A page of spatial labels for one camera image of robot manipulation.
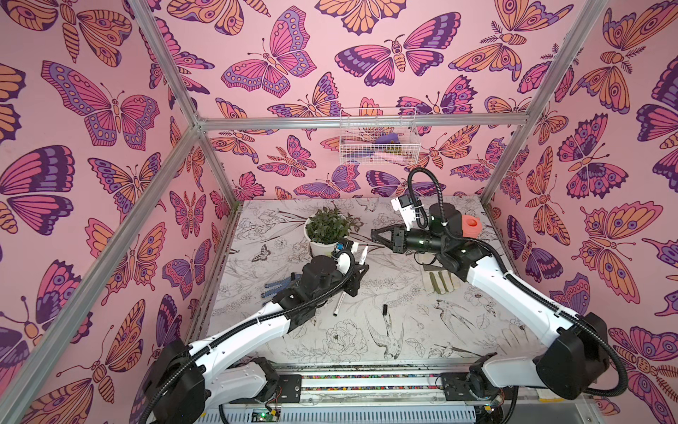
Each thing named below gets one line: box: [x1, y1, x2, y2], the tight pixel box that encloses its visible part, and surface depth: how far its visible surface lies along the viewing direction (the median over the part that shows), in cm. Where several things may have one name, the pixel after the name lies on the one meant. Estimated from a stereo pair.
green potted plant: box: [305, 202, 364, 244], surface depth 92 cm
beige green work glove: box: [422, 269, 461, 296], surface depth 95 cm
